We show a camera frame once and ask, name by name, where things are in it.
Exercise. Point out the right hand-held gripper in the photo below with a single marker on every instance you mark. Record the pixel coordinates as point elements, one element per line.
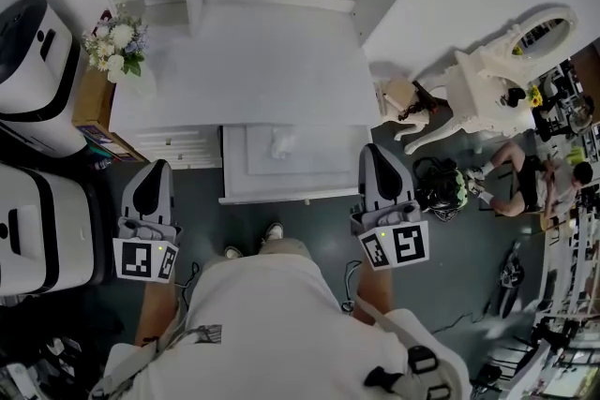
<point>408,243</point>

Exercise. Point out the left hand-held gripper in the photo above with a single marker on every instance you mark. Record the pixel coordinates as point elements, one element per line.
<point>138,260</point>

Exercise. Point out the white wide desk drawer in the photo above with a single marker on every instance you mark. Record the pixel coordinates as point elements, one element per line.
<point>319,173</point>

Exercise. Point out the person's right forearm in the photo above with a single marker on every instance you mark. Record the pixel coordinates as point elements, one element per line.
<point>375,295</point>

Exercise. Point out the person's left forearm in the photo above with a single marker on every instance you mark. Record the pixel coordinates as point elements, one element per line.
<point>157,314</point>

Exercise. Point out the black backpack with green-white top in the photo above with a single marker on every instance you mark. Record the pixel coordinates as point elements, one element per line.
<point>440,189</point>

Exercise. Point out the red and black bottle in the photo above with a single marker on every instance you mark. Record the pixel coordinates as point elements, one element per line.
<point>102,163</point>

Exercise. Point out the white ornate cushioned stool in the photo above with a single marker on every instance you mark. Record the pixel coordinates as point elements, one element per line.
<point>412,126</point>

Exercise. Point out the black hair dryer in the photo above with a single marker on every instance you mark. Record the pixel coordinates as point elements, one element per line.
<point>419,105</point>

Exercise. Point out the person's left shoe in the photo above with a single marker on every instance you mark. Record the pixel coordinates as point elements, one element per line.
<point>233,252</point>

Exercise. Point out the person's shoe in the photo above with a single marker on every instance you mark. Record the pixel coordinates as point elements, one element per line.
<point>273,232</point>
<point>233,252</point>

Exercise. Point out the beige book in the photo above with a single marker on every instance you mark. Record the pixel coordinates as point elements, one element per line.
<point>398,91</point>

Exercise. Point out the white machine with black trim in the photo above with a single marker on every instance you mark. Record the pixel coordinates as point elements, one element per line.
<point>42,75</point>
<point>47,229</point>

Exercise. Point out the brown cardboard box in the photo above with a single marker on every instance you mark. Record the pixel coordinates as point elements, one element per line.
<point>94,108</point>

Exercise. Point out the white flower vase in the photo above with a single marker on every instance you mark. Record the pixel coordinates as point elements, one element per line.
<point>140,84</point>

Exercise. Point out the person's right shoe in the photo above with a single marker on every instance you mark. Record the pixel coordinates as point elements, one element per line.
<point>273,232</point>

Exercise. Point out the white ornate dressing table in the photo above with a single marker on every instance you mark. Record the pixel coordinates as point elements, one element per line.
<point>478,98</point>

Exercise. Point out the black metal chair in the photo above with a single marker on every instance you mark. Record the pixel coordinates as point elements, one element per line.
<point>534,213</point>

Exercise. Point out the grey handheld device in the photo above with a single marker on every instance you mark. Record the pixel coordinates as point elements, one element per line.
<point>511,281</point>

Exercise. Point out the white and blue flower bouquet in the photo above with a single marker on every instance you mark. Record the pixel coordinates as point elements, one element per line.
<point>117,44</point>

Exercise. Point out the white desk with shelf hutch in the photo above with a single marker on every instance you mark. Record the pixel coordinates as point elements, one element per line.
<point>244,70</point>

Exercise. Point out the yellow sunflower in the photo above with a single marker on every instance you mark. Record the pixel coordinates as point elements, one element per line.
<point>535,94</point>

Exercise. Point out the grey harness with black buckles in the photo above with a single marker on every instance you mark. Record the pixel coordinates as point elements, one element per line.
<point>422,363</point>

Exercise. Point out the person's white shirt torso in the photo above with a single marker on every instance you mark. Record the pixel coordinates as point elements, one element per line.
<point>272,332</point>

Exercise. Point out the white shelf rack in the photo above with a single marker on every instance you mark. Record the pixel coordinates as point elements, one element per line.
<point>576,257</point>

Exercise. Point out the oval white-framed mirror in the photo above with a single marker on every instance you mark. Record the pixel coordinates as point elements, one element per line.
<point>544,33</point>

